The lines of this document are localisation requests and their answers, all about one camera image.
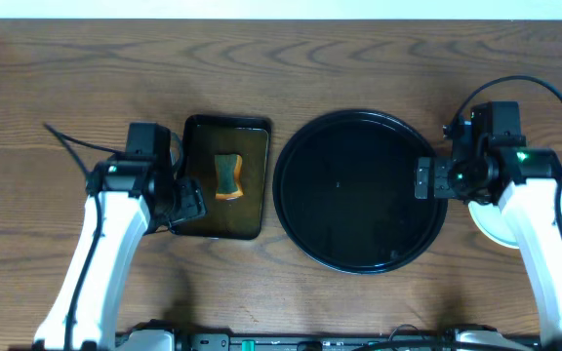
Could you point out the orange green scrub sponge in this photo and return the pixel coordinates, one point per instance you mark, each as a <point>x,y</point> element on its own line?
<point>228,170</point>

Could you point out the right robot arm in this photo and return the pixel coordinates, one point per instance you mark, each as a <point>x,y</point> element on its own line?
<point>514,196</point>

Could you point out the black rectangular water tray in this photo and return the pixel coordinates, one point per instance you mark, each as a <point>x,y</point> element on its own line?
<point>205,136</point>

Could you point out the black round serving tray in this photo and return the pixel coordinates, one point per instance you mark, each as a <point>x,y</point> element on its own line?
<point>344,191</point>

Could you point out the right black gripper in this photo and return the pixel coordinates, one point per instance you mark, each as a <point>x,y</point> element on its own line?
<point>441,167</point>

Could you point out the light blue plate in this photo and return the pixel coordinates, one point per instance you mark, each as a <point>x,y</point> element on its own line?
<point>489,221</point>

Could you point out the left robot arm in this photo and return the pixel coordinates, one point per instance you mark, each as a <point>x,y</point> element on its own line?
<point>126,201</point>

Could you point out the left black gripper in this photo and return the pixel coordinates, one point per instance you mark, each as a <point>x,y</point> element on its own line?
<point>193,199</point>

